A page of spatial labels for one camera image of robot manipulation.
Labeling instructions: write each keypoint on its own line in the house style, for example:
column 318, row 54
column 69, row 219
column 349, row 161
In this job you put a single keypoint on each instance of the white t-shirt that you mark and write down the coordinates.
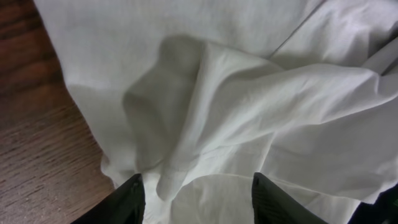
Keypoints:
column 197, row 96

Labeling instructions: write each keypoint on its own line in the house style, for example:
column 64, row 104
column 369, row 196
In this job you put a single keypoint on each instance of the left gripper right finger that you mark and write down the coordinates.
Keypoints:
column 272, row 205

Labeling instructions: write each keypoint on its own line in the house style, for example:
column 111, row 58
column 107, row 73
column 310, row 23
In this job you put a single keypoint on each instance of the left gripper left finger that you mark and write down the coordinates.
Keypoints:
column 125, row 205

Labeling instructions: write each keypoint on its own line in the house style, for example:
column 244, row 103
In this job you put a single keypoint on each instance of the dark garment at right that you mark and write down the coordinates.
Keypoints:
column 383, row 211

